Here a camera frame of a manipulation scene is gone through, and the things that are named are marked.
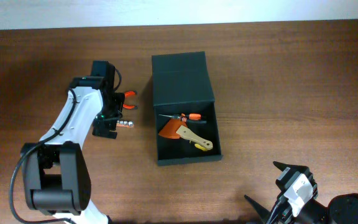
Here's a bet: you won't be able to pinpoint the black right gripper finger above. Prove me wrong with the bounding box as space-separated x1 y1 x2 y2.
244 195 270 223
273 161 306 172

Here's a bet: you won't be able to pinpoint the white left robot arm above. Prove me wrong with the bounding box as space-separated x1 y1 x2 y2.
15 60 125 223

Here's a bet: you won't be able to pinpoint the yellow black screwdriver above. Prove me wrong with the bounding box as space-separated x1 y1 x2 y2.
190 141 208 151

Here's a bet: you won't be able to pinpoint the orange socket rail with sockets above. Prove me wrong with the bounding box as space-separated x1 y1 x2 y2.
116 120 134 128

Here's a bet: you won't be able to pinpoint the black open storage box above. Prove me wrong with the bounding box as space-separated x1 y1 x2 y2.
152 52 223 166

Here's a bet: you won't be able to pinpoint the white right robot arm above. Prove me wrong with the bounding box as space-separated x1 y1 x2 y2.
244 161 358 224

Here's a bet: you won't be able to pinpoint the orange black needle-nose pliers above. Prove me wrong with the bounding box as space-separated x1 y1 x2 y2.
160 113 207 124

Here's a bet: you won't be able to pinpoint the orange scraper with wooden handle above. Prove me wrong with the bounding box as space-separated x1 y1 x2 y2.
158 119 213 151

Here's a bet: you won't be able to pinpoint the red black diagonal cutters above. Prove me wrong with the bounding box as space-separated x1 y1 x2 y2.
123 90 138 110

